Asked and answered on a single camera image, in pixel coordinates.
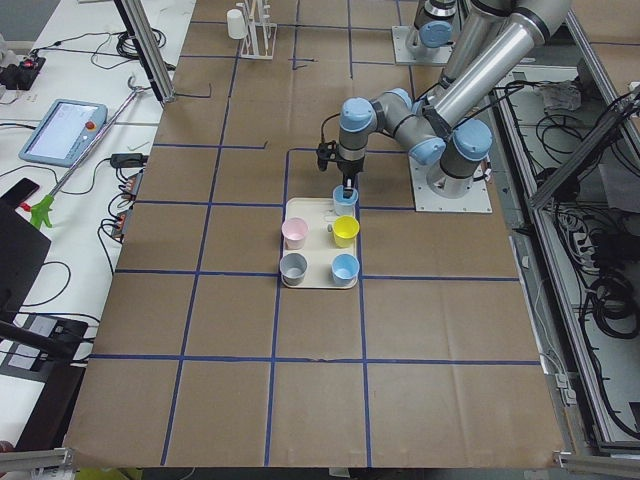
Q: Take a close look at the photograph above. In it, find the cream bunny tray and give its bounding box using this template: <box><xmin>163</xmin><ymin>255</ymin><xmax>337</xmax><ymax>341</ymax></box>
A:
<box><xmin>281</xmin><ymin>198</ymin><xmax>358</xmax><ymax>289</ymax></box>

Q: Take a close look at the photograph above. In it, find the light blue plastic cup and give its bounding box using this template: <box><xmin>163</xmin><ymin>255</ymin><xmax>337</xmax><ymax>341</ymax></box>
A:
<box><xmin>332</xmin><ymin>185</ymin><xmax>359</xmax><ymax>216</ymax></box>

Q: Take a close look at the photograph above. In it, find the white wire cup rack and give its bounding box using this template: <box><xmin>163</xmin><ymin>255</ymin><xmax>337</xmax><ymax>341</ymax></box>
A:
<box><xmin>236</xmin><ymin>0</ymin><xmax>278</xmax><ymax>60</ymax></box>

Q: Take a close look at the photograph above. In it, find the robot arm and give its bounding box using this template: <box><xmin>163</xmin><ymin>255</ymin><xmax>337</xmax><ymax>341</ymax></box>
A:
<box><xmin>333</xmin><ymin>1</ymin><xmax>457</xmax><ymax>199</ymax></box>
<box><xmin>335</xmin><ymin>1</ymin><xmax>571</xmax><ymax>197</ymax></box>

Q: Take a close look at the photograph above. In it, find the yellow plastic cup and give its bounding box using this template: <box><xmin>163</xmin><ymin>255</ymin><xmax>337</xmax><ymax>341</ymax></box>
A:
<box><xmin>332</xmin><ymin>215</ymin><xmax>360</xmax><ymax>248</ymax></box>

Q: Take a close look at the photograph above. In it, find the green handled reacher grabber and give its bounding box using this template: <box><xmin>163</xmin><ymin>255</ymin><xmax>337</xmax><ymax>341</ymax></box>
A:
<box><xmin>30</xmin><ymin>76</ymin><xmax>148</xmax><ymax>229</ymax></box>

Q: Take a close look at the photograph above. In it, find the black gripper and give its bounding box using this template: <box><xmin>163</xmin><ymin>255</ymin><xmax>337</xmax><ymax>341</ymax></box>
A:
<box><xmin>338</xmin><ymin>157</ymin><xmax>365</xmax><ymax>193</ymax></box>

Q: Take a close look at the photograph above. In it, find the grey plastic cup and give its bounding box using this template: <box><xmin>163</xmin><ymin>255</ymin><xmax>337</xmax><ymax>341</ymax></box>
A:
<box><xmin>279</xmin><ymin>253</ymin><xmax>308</xmax><ymax>286</ymax></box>

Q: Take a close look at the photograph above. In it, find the pink plastic cup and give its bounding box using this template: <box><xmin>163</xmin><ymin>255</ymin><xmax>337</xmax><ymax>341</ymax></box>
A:
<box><xmin>281</xmin><ymin>217</ymin><xmax>309</xmax><ymax>250</ymax></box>

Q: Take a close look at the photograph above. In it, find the white plastic cup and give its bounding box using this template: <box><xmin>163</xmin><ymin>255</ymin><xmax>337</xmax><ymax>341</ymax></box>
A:
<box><xmin>226</xmin><ymin>8</ymin><xmax>247</xmax><ymax>40</ymax></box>

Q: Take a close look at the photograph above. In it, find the teach pendant tablet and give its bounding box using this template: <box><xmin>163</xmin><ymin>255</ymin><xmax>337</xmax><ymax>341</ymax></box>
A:
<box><xmin>18</xmin><ymin>99</ymin><xmax>108</xmax><ymax>168</ymax></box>

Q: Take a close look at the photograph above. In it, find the black smartphone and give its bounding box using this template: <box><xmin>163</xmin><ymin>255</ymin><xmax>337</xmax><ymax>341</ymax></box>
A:
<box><xmin>1</xmin><ymin>178</ymin><xmax>40</xmax><ymax>209</ymax></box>

